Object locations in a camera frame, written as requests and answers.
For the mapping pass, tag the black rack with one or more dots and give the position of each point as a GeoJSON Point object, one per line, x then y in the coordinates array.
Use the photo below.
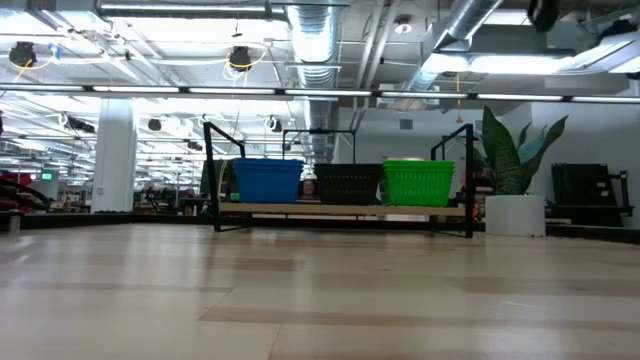
{"type": "Point", "coordinates": [580, 190]}

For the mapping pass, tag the dark ceiling pipe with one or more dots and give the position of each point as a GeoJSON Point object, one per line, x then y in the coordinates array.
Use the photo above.
{"type": "Point", "coordinates": [190, 9]}

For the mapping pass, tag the grey wall vent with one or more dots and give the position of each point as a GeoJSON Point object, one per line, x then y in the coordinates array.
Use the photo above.
{"type": "Point", "coordinates": [406, 124]}

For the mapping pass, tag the white square pillar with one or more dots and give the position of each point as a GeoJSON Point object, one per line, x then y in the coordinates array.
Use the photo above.
{"type": "Point", "coordinates": [115, 160]}

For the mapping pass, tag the long ceiling light strip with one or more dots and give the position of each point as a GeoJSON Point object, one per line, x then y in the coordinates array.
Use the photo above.
{"type": "Point", "coordinates": [325, 92]}

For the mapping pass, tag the small black hanging reel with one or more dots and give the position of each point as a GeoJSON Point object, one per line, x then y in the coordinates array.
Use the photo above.
{"type": "Point", "coordinates": [154, 124]}
{"type": "Point", "coordinates": [276, 124]}

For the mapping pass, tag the black plastic slotted basket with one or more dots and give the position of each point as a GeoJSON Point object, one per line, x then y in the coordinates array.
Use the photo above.
{"type": "Point", "coordinates": [347, 170]}
{"type": "Point", "coordinates": [347, 165]}
{"type": "Point", "coordinates": [347, 190]}

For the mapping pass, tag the silver corrugated ceiling duct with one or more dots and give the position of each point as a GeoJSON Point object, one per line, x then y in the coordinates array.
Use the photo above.
{"type": "Point", "coordinates": [315, 45]}

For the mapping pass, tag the red and black equipment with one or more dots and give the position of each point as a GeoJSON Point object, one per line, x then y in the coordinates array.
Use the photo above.
{"type": "Point", "coordinates": [20, 190]}

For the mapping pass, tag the silver slanted ceiling duct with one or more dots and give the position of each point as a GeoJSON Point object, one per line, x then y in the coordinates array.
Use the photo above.
{"type": "Point", "coordinates": [465, 20]}

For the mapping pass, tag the white plant pot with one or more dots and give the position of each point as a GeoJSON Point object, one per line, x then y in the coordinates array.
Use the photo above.
{"type": "Point", "coordinates": [515, 215]}

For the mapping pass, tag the black aluminium table frame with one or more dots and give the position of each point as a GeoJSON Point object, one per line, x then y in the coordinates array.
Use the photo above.
{"type": "Point", "coordinates": [125, 220]}

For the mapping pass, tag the person's head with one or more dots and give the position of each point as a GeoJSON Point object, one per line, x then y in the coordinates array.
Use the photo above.
{"type": "Point", "coordinates": [308, 190]}

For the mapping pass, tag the green snake plant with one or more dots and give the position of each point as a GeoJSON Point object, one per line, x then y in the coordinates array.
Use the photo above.
{"type": "Point", "coordinates": [505, 160]}

